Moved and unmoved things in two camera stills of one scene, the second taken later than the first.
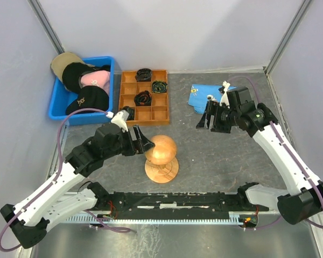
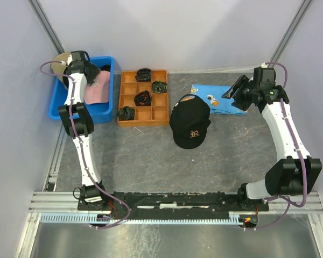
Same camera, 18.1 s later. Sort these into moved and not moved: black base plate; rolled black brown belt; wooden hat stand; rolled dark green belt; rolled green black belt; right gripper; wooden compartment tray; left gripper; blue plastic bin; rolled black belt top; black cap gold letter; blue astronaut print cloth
Moved: left gripper; wooden hat stand; black cap gold letter; right gripper
Not moved: rolled black belt top; black base plate; rolled green black belt; rolled dark green belt; rolled black brown belt; blue astronaut print cloth; blue plastic bin; wooden compartment tray
